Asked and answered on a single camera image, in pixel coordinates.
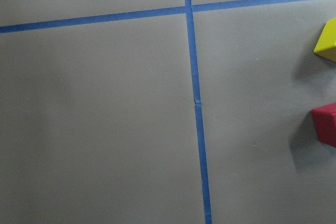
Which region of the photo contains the yellow wooden block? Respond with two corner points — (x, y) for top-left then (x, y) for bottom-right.
(313, 18), (336, 62)

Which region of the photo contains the red wooden block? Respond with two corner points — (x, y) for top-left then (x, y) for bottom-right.
(311, 103), (335, 147)

